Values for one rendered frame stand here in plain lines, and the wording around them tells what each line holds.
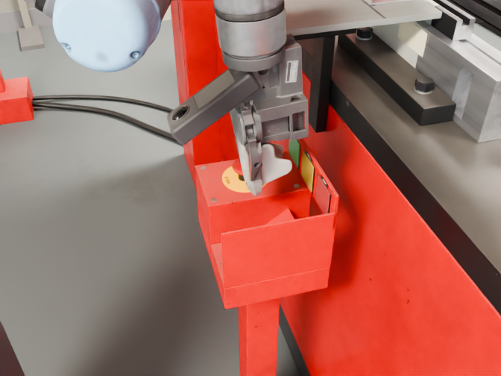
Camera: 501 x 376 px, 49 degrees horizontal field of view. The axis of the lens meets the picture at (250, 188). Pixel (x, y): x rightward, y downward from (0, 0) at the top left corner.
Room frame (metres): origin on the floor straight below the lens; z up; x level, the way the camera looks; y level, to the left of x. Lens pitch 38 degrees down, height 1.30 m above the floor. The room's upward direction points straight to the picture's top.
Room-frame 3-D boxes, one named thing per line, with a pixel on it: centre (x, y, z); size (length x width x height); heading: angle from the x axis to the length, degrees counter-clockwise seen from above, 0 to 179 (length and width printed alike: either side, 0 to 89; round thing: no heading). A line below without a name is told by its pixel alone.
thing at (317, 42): (0.83, -0.09, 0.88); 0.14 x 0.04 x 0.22; 106
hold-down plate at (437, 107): (0.82, -0.23, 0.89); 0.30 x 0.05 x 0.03; 16
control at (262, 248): (0.63, -0.01, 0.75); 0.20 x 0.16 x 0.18; 15
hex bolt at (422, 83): (0.73, -0.26, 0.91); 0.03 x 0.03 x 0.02
